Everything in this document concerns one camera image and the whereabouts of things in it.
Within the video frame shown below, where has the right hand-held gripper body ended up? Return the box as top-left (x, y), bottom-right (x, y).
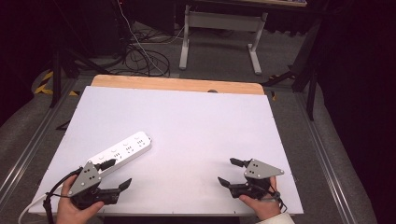
top-left (229, 158), bottom-right (285, 201)

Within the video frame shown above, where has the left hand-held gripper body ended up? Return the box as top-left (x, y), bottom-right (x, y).
top-left (67, 160), bottom-right (121, 210)

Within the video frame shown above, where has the white power strip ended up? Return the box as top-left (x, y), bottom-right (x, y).
top-left (88, 131), bottom-right (153, 178)

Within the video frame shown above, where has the person's left hand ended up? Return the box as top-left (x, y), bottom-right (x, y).
top-left (55, 175), bottom-right (106, 224)

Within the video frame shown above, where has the person's right hand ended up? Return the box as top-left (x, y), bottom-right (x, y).
top-left (238, 175), bottom-right (283, 221)

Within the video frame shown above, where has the person's white right sleeve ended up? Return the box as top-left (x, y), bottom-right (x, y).
top-left (255, 213), bottom-right (295, 224)

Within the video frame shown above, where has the white board sheet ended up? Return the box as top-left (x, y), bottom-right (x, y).
top-left (28, 86), bottom-right (304, 217)

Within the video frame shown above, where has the black metal stand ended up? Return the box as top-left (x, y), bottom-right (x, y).
top-left (261, 18), bottom-right (325, 121)

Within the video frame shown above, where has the black tripod stand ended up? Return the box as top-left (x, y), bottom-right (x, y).
top-left (49, 0), bottom-right (110, 108)

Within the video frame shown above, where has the yellow black floor tape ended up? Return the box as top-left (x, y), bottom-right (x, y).
top-left (34, 70), bottom-right (80, 97)

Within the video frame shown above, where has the black equipment case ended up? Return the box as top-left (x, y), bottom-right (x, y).
top-left (62, 0), bottom-right (133, 58)

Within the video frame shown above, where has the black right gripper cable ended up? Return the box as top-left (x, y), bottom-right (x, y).
top-left (264, 183), bottom-right (288, 215)

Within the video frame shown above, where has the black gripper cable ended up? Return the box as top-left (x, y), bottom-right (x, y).
top-left (42, 166), bottom-right (84, 224)
top-left (264, 183), bottom-right (288, 215)

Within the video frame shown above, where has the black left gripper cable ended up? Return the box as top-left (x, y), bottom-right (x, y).
top-left (42, 166), bottom-right (84, 224)

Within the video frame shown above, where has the white power strip cable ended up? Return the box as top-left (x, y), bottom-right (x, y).
top-left (18, 186), bottom-right (64, 224)

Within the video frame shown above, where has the aluminium floor rail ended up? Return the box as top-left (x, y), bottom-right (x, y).
top-left (0, 77), bottom-right (78, 201)
top-left (295, 92), bottom-right (355, 224)

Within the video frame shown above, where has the black floor cable bundle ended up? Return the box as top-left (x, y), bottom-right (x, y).
top-left (121, 42), bottom-right (172, 78)

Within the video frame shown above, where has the thin white floor cable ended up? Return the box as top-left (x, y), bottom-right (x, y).
top-left (116, 0), bottom-right (168, 77)

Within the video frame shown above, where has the white metal desk frame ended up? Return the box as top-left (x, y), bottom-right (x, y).
top-left (178, 4), bottom-right (269, 76)

